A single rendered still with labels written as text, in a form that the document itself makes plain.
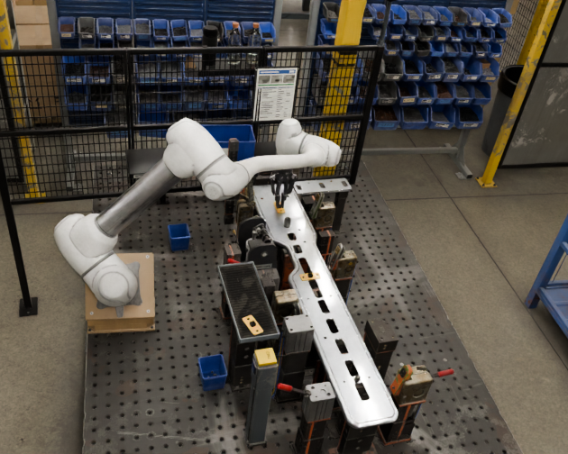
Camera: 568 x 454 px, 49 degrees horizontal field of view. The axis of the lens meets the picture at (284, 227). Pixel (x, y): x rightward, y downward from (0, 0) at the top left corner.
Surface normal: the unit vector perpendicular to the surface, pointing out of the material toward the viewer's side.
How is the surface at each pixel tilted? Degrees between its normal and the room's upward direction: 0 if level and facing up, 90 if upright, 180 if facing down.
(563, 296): 0
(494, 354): 0
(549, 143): 90
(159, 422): 0
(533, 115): 90
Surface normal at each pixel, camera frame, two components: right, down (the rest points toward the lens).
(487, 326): 0.11, -0.78
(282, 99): 0.28, 0.62
